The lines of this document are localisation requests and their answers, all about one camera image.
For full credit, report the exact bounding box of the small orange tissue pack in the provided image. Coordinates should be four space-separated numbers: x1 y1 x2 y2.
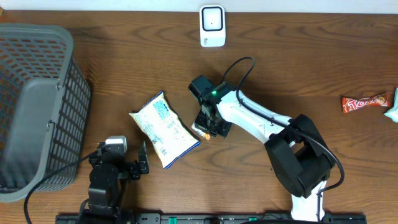
191 123 211 141

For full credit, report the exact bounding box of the white printed refill pouch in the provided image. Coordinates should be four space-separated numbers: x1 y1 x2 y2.
129 91 200 169

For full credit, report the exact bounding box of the red Top chocolate bar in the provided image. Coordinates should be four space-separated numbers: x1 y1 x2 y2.
341 92 391 114

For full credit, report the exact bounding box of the light blue wipes packet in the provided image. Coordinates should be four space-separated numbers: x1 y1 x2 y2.
384 88 398 123

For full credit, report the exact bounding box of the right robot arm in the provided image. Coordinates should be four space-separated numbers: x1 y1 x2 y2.
188 80 337 222

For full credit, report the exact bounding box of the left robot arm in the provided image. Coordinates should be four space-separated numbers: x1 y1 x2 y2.
76 142 149 224

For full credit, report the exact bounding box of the white barcode scanner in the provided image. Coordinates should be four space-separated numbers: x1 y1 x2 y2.
199 5 226 47

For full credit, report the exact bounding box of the grey plastic mesh basket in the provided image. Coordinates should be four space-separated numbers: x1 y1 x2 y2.
1 24 91 202

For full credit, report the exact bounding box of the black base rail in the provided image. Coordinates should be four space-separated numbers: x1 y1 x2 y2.
55 212 368 224

